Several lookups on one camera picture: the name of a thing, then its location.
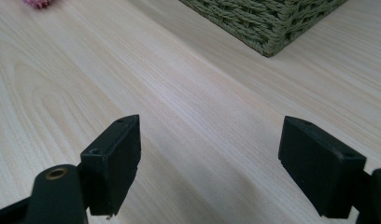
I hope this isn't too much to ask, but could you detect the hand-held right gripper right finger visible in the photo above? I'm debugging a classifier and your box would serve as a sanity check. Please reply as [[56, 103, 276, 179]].
[[277, 115, 367, 219]]

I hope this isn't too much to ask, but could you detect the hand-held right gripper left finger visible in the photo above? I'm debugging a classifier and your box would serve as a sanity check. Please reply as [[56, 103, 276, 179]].
[[79, 114, 142, 217]]

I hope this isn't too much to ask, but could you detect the green woven basket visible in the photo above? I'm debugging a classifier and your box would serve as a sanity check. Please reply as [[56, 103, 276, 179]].
[[178, 0, 349, 58]]

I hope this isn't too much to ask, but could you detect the pink flower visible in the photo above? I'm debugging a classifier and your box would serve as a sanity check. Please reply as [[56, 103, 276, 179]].
[[22, 0, 52, 9]]

